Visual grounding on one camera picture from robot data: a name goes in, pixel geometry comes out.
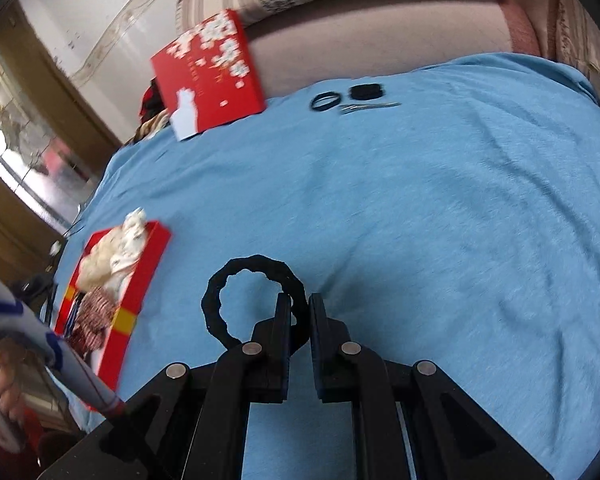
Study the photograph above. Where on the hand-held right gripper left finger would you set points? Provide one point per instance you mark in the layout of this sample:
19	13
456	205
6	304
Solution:
282	330

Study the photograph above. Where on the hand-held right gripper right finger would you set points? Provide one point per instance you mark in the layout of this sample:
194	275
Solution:
317	330

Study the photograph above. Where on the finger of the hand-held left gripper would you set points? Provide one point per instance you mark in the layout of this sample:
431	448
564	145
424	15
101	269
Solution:
32	286

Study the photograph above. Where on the black scrunchie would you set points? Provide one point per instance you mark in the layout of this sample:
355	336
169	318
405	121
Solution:
212	305

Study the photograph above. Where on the red gift box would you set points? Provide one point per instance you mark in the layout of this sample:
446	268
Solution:
145	270

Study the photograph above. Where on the person's left hand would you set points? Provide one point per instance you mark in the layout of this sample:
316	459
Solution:
10	390

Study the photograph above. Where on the white lace cloth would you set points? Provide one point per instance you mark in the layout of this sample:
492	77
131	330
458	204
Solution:
110	260

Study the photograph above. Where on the blue blanket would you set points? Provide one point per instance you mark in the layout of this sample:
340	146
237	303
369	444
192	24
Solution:
430	210

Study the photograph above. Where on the wooden glass door cabinet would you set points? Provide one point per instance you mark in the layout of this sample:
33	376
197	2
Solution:
55	90

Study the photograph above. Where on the dark patterned cloth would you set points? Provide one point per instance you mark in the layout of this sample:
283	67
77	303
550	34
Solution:
152	105

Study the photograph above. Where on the metal hair clip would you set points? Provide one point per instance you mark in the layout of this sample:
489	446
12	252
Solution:
370	106

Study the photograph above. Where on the red floral box lid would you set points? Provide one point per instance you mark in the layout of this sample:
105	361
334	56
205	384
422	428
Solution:
205	85

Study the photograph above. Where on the pink sofa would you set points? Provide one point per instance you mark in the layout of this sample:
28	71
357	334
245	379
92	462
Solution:
380	35

